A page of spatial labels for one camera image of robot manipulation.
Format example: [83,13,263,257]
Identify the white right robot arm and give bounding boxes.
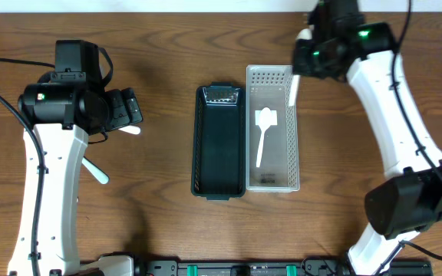
[292,0,442,275]

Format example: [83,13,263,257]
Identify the clear plastic basket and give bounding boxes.
[246,64,300,193]

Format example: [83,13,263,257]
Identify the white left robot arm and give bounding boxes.
[7,40,143,275]

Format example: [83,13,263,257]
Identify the white label sticker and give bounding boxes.
[255,110,278,126]

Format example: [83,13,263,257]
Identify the white green-tinted plastic fork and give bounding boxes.
[82,157,110,185]

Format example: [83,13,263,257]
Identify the dark green plastic basket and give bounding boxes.
[191,82,246,201]

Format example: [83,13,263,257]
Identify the thick white plastic spoon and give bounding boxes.
[119,125,141,135]

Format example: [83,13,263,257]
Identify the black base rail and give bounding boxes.
[134,257,434,276]

